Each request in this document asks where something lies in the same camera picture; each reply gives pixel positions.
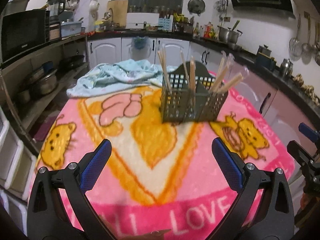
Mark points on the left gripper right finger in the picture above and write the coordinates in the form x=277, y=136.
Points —
x=263, y=207

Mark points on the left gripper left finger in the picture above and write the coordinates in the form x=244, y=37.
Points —
x=47, y=217

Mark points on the dark green utensil basket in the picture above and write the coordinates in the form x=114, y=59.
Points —
x=179, y=106

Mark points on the steel kettle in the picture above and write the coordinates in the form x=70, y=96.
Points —
x=286, y=68

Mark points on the blue enamel pot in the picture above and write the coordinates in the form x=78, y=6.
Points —
x=265, y=61

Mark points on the hanging steel ladle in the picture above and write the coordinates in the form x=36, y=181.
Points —
x=306, y=47

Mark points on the pink cartoon blanket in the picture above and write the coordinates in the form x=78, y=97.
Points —
x=160, y=175

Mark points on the black lidded canister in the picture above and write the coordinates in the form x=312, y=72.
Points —
x=264, y=50

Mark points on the steel pot on shelf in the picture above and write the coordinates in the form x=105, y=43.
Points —
x=46, y=84

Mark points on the stainless steel stock pot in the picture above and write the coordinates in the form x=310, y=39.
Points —
x=229, y=35

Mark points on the light blue towel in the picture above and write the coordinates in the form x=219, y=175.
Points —
x=110, y=78

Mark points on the red sauce bottle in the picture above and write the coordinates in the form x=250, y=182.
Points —
x=209, y=31

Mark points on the light blue plastic box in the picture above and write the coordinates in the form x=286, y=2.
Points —
x=69, y=29

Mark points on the black microwave oven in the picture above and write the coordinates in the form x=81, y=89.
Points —
x=24, y=30

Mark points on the hanging pot lid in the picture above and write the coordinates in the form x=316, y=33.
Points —
x=196, y=7

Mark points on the blue plastic bag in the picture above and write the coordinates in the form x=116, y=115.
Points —
x=139, y=42

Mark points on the blue knife block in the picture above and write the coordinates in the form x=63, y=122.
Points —
x=165, y=24

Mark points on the blender with black lid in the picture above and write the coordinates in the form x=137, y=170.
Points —
x=55, y=7

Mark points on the wooden cutting board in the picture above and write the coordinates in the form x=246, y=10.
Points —
x=119, y=8

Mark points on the hanging wire skimmer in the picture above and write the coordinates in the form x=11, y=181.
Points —
x=295, y=46

